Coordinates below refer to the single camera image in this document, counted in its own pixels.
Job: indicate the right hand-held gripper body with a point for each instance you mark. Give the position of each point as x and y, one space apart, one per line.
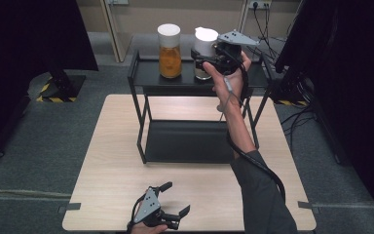
230 57

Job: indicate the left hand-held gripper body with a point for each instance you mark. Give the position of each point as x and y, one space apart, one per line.
151 208

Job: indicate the glass jar of orange powder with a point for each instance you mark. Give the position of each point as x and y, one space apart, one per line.
169 60

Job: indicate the black two-tier metal rack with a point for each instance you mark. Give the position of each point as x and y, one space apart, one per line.
188 139

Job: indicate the person's left hand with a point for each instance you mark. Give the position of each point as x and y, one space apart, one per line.
146 230

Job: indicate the person's right hand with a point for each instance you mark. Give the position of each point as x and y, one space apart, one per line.
230 86

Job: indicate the beige office partition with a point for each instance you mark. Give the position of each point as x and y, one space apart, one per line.
175 13

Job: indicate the black stand base striped tape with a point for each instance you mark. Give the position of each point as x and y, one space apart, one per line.
285 94
65 86

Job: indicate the gray tape strip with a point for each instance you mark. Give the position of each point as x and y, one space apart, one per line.
308 206
69 207

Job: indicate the black curtain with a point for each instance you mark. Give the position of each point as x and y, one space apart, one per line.
354 81
29 48

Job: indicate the white wall socket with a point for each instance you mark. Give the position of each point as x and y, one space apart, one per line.
259 4

